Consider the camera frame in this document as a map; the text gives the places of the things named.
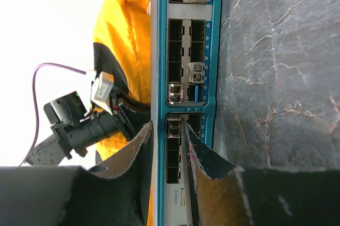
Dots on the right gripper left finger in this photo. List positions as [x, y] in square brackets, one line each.
[116, 191]

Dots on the dark blue network switch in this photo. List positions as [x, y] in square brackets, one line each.
[184, 57]

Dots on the orange mickey mouse cloth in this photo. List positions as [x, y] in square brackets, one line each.
[121, 46]

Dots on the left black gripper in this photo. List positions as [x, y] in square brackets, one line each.
[119, 114]

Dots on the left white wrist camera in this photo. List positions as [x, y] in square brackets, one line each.
[101, 90]

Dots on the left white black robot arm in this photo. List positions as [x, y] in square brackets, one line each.
[73, 130]

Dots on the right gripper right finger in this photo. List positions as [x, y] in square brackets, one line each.
[213, 187]

